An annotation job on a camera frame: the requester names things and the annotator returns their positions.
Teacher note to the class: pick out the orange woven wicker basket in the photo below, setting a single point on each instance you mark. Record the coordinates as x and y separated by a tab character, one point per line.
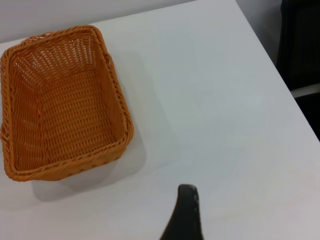
67	110

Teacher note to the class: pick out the dark furniture beside table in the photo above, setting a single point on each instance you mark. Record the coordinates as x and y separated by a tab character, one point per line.
303	42

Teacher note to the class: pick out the white bar behind table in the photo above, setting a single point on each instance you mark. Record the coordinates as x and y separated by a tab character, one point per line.
307	91

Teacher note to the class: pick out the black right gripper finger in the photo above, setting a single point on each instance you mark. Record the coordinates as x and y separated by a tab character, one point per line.
186	215

